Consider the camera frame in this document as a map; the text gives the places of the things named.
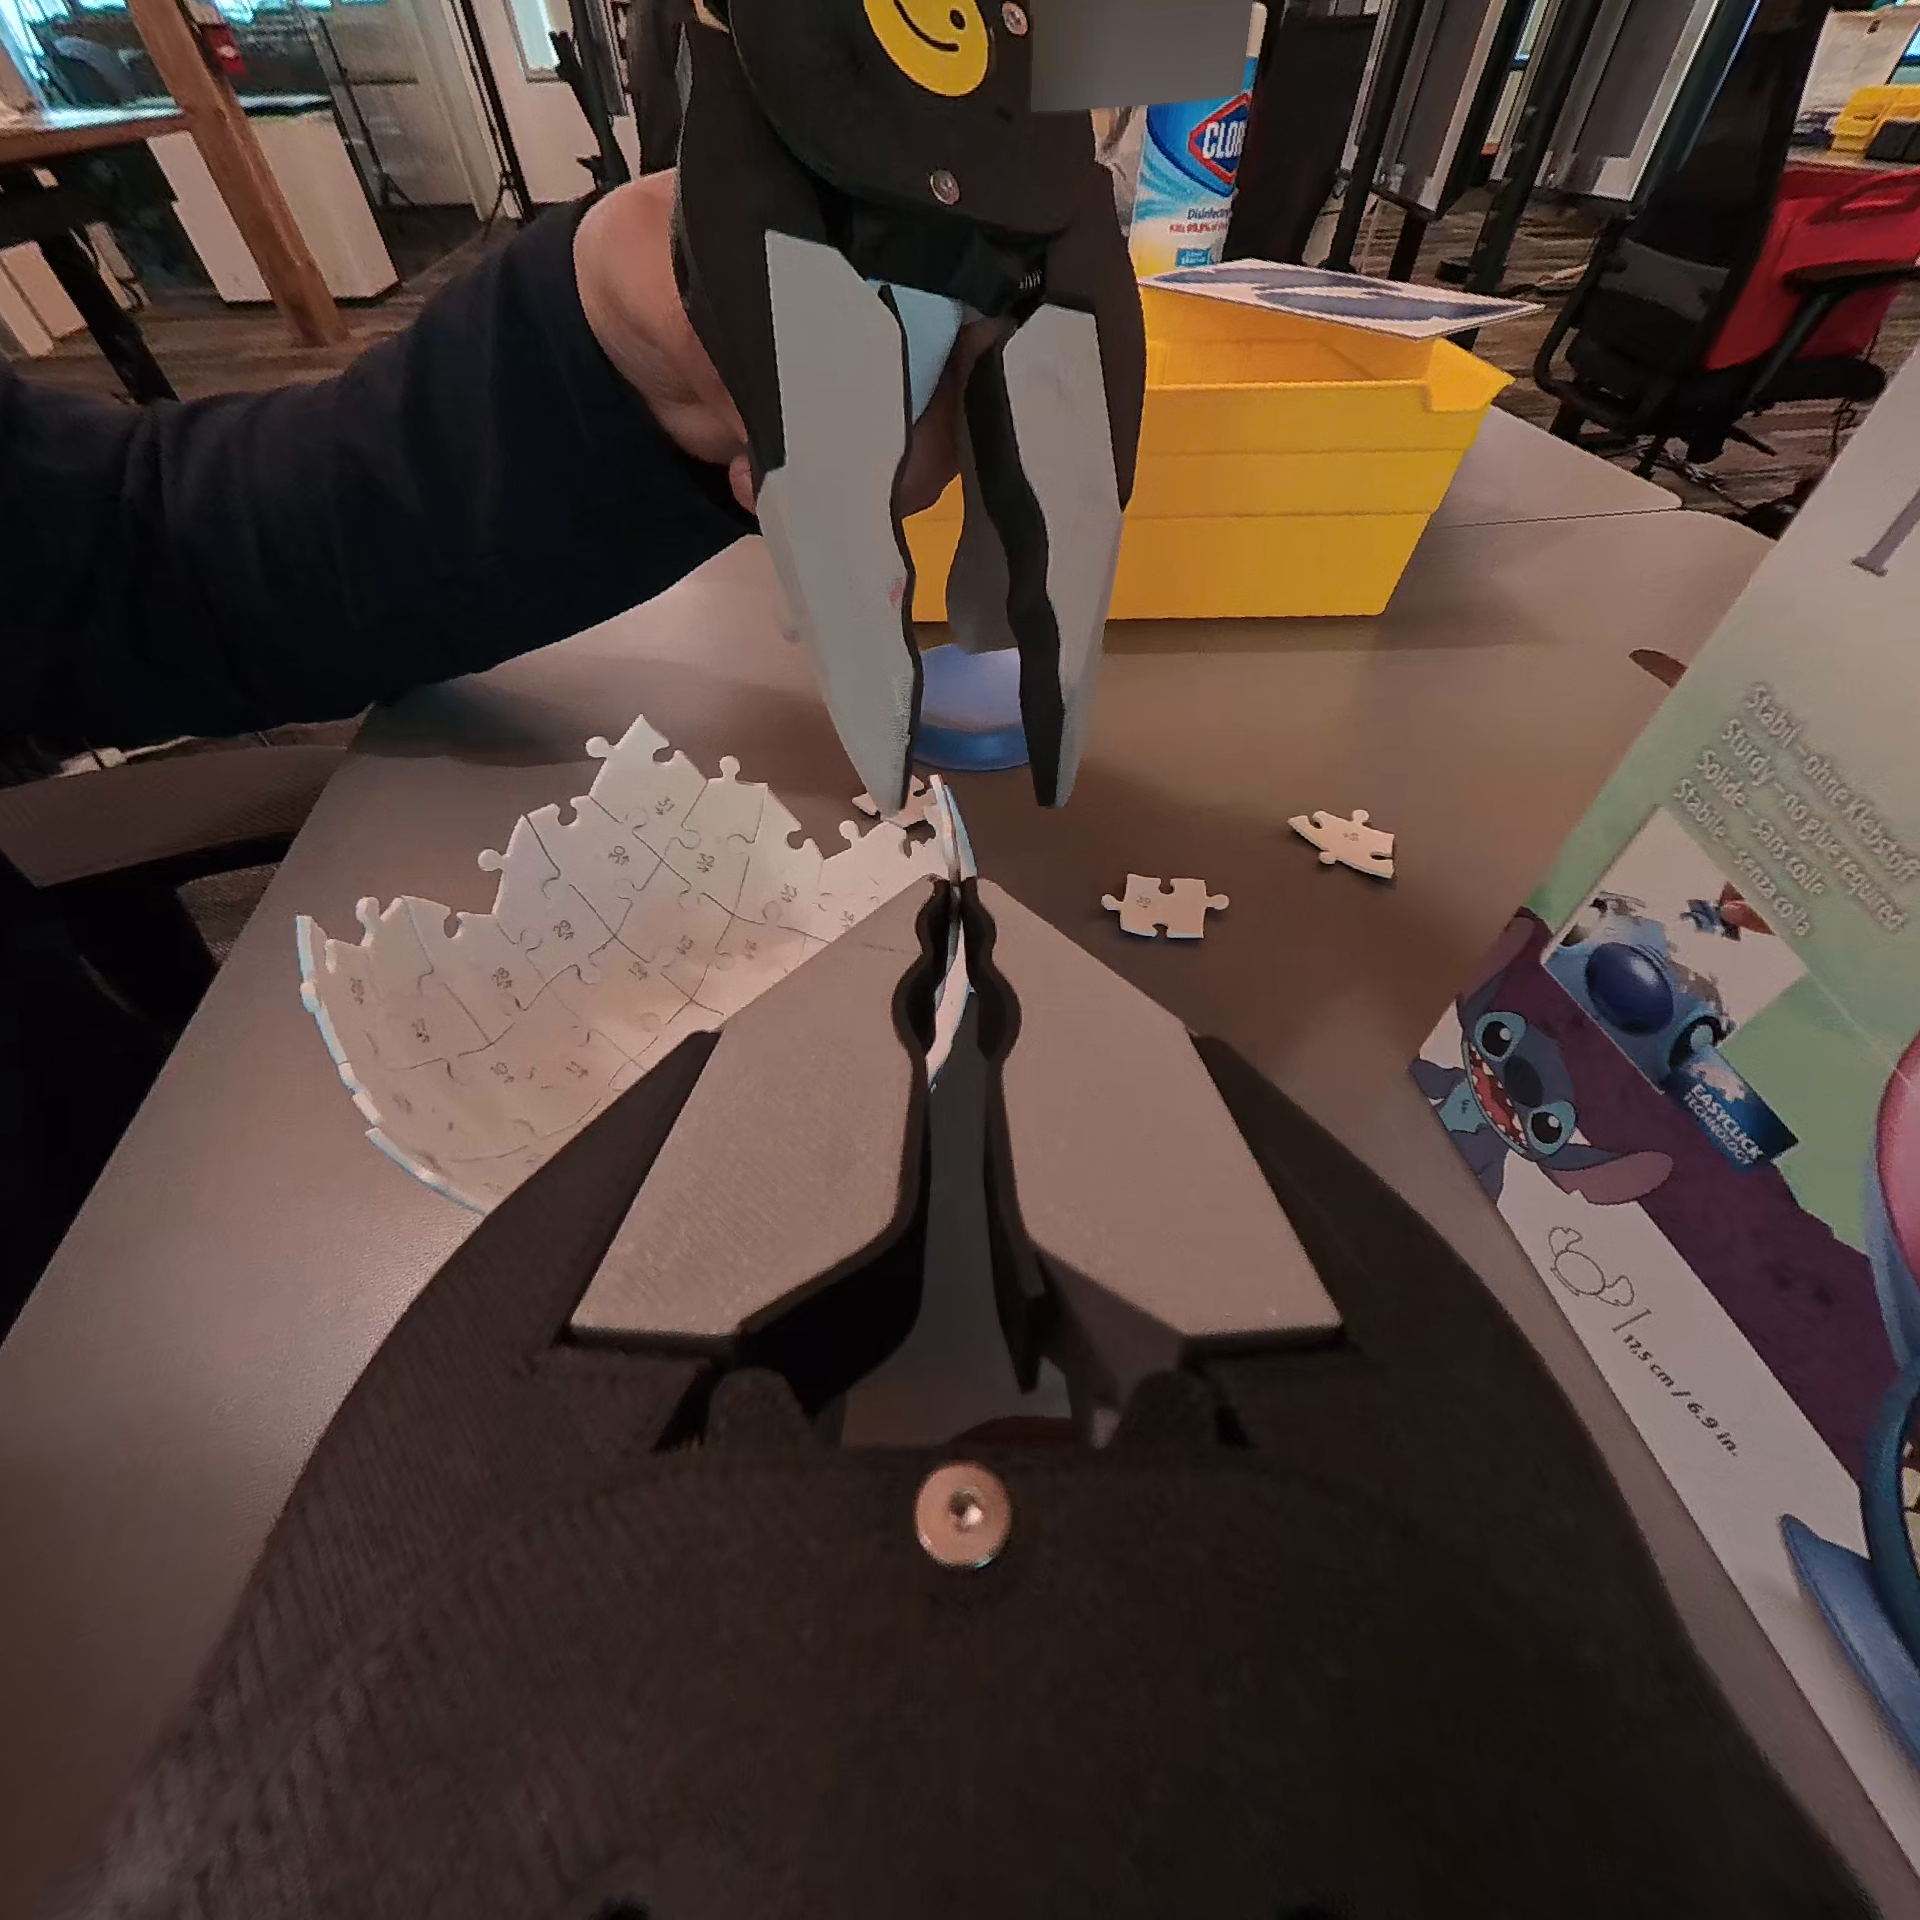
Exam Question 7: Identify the blue round plastic stand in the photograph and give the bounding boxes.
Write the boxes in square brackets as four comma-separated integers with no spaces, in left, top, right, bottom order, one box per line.
[908,641,1037,774]

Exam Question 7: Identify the cartoon print puzzle box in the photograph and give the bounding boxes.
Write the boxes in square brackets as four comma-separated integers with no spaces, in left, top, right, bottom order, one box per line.
[1410,375,1920,1877]

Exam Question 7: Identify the blue white printed sheet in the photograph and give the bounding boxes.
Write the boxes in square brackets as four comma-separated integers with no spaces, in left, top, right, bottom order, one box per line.
[1147,259,1546,345]

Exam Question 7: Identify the grey office chair armrest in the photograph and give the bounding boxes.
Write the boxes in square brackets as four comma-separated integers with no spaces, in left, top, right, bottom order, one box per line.
[0,736,367,976]

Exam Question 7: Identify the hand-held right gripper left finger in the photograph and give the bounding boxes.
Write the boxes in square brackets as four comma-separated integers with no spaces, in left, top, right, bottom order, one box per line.
[570,881,954,1413]

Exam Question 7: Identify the white cabinet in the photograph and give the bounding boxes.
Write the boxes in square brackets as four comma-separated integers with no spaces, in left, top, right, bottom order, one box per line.
[151,112,400,309]

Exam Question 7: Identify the person's left hand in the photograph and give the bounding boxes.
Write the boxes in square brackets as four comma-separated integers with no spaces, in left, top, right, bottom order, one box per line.
[575,166,758,511]

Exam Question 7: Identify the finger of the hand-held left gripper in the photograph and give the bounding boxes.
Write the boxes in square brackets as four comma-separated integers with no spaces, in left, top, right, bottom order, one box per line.
[756,230,920,812]
[976,315,1127,809]

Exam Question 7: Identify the black red office chair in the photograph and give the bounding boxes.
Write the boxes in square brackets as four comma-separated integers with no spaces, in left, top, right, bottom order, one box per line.
[1535,193,1920,483]

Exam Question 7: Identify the disinfecting wipes canister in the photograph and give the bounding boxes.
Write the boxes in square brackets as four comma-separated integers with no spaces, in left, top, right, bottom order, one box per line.
[1124,93,1260,288]

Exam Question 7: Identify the partly built puzzle ball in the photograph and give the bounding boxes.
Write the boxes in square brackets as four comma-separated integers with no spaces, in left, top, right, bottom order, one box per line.
[294,717,976,1214]

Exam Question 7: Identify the row of grey partition panels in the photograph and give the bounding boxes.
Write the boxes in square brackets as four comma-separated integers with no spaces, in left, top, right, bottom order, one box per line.
[1256,0,1800,294]

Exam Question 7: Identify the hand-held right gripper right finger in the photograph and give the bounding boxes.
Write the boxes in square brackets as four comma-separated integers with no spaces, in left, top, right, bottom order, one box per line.
[965,881,1341,1425]

